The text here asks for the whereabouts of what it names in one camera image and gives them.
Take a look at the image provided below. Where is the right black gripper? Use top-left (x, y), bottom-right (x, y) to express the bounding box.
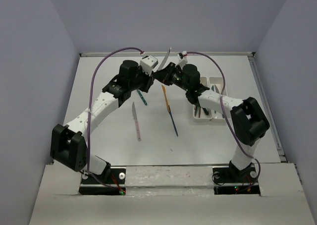
top-left (154, 61), bottom-right (190, 91)

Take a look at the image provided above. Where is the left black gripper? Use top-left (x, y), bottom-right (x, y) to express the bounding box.
top-left (129, 65), bottom-right (154, 93)

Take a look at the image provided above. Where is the silver knife dark handle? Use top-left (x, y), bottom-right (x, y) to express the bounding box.
top-left (157, 47), bottom-right (171, 71)

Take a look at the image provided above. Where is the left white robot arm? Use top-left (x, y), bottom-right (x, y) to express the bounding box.
top-left (50, 56), bottom-right (158, 183)

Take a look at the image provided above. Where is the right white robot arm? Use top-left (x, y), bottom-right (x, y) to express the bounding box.
top-left (154, 63), bottom-right (270, 181)

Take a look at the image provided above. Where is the white two-compartment container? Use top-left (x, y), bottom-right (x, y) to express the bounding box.
top-left (193, 76), bottom-right (225, 123)

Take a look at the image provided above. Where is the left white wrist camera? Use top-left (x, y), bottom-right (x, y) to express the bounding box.
top-left (140, 53), bottom-right (158, 76)

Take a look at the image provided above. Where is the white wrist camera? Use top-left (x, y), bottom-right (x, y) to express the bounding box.
top-left (177, 51), bottom-right (188, 68)
top-left (140, 53), bottom-right (158, 76)

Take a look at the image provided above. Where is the silver spoon teal handle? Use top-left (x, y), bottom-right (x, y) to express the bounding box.
top-left (137, 89), bottom-right (148, 106)

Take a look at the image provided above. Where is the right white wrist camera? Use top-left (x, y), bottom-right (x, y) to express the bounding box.
top-left (177, 51), bottom-right (188, 68)

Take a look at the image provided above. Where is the silver knife pink handle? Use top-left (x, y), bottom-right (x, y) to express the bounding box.
top-left (132, 102), bottom-right (141, 141)

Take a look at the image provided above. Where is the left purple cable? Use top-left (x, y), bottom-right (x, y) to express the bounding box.
top-left (86, 47), bottom-right (145, 193)

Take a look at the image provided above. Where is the purple cable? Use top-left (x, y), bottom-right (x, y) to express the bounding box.
top-left (86, 47), bottom-right (145, 193)
top-left (185, 52), bottom-right (261, 192)

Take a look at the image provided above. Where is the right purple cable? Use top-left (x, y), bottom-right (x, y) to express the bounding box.
top-left (185, 52), bottom-right (261, 192)

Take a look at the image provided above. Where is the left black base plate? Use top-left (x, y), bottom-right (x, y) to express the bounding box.
top-left (78, 167), bottom-right (126, 196)

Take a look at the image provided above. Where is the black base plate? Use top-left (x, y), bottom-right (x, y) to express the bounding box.
top-left (78, 167), bottom-right (126, 196)
top-left (211, 166), bottom-right (261, 195)

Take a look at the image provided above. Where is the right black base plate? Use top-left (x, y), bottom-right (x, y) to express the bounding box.
top-left (211, 166), bottom-right (261, 195)

